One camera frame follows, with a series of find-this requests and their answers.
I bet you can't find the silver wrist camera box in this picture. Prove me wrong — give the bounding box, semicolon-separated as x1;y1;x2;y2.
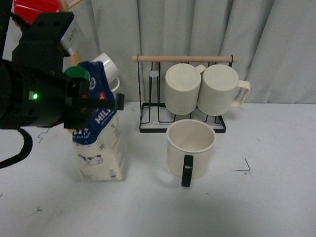
60;19;83;56

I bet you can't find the black wire cup rack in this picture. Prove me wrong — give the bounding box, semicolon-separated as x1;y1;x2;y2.
131;55;239;134

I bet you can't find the red hanging mug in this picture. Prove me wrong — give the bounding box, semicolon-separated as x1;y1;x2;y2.
13;0;60;24

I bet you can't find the right cream ribbed mug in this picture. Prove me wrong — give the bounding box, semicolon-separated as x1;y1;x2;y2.
197;64;251;117

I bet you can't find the wooden mug tree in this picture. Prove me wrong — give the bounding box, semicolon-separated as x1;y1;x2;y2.
60;0;84;67

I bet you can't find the cream ribbed mug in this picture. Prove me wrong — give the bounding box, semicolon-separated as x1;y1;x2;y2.
197;64;251;117
165;63;206;115

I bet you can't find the cream mug black handle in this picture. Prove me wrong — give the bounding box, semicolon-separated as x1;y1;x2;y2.
166;119;216;188

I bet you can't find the black cable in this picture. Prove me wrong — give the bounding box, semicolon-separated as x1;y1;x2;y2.
0;128;34;169

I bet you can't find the left cream ribbed mug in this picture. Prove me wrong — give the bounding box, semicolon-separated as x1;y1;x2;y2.
165;63;206;115

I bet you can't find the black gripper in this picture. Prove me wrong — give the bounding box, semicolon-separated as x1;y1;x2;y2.
12;12;124;129

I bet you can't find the white hanging mug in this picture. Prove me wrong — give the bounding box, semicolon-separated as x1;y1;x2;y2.
92;53;120;92

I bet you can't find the blue white milk carton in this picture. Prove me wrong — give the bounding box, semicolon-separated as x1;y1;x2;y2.
65;61;123;181

